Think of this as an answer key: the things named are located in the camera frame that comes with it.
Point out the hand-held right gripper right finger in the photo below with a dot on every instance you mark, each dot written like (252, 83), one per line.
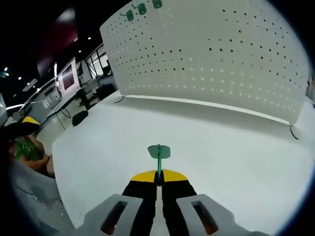
(209, 214)

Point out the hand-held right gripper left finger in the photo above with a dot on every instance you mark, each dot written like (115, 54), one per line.
(115, 214)

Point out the green metal hook assembly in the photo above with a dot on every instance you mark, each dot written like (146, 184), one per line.
(157, 3)
(160, 151)
(130, 16)
(142, 9)

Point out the white perforated mounting plate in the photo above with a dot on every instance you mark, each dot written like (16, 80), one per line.
(209, 61)

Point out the grey work desk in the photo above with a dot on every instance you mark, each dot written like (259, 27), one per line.
(61, 104)

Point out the black oval object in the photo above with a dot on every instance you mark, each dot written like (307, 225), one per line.
(80, 118)

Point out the grey mesh office chair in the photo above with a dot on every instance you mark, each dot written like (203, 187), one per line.
(49, 211)

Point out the white framed display board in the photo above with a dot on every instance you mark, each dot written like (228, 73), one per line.
(67, 76)

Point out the red hanging banner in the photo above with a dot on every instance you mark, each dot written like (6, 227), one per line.
(59, 32)

